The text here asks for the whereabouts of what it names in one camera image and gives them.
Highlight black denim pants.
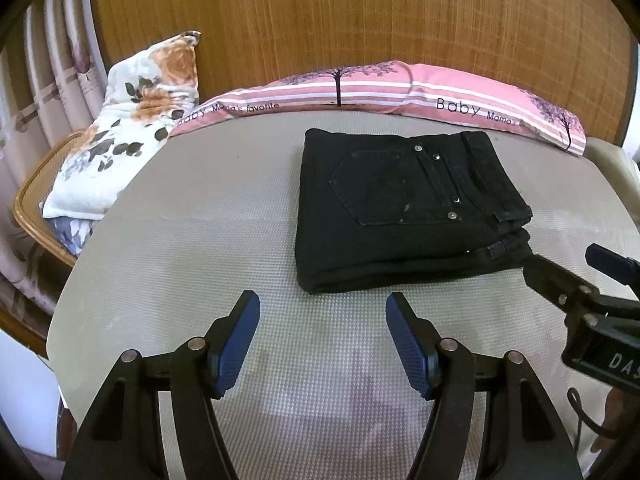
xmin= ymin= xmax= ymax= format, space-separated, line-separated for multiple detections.
xmin=295 ymin=129 xmax=533 ymax=294

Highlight person's right hand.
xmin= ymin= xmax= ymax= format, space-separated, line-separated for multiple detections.
xmin=590 ymin=388 xmax=639 ymax=454

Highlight pink striped long pillow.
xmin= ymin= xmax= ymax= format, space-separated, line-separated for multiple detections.
xmin=171 ymin=61 xmax=587 ymax=156

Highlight beige woven bed mat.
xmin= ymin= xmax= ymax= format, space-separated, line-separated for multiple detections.
xmin=47 ymin=112 xmax=639 ymax=479

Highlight grey floral cushion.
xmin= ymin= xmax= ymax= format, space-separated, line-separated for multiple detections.
xmin=46 ymin=217 xmax=98 ymax=257

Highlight wicker rattan chair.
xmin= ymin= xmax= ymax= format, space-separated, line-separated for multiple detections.
xmin=12 ymin=130 xmax=84 ymax=268

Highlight wooden bamboo headboard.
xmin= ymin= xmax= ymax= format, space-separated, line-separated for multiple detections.
xmin=91 ymin=0 xmax=638 ymax=144

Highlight white floral pillow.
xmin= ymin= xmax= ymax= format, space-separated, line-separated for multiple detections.
xmin=42 ymin=30 xmax=201 ymax=220

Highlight beige patterned curtain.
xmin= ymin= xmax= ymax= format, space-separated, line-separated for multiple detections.
xmin=1 ymin=0 xmax=105 ymax=314

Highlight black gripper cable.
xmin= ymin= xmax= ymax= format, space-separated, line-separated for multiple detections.
xmin=566 ymin=386 xmax=622 ymax=453

